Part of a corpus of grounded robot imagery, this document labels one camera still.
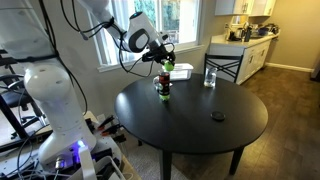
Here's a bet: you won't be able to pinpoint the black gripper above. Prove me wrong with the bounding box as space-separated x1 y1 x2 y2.
143 41 177 67

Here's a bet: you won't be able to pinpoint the green tennis ball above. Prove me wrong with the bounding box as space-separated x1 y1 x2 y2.
163 60 175 72

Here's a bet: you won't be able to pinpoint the robot base mounting platform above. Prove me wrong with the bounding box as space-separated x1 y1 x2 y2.
0 110 142 180

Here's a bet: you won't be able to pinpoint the clear drinking glass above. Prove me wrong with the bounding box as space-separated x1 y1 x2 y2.
203 67 218 89

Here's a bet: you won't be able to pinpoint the black cross-back chair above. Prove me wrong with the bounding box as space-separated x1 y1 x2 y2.
203 53 244 84

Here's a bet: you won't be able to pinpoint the black round lid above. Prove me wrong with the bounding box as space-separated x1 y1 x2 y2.
210 111 226 122

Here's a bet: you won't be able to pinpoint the silver kettle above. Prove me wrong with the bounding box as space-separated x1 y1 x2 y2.
234 27 244 41

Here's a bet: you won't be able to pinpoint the black round table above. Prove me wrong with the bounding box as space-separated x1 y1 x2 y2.
114 73 269 180

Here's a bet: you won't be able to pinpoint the black bottle on counter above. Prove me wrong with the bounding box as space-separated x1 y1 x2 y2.
243 26 253 43

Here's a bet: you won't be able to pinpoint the white kitchen counter cabinet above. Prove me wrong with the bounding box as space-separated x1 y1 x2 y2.
209 32 280 86

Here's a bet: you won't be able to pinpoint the blue bowl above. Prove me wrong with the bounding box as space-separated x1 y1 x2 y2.
258 27 270 37

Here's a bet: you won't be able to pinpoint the black office chair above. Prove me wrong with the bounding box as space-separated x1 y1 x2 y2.
0 49 44 134

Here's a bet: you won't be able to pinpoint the black metal stand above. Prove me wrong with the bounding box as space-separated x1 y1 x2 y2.
0 94 31 142

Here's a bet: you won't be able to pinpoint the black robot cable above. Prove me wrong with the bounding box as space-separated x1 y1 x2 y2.
38 0 176 116

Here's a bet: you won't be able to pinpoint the orange handled black clamp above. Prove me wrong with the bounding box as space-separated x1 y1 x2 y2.
101 123 123 137
96 114 116 131

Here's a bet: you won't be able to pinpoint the white wall cabinets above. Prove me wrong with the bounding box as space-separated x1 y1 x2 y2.
214 0 278 18

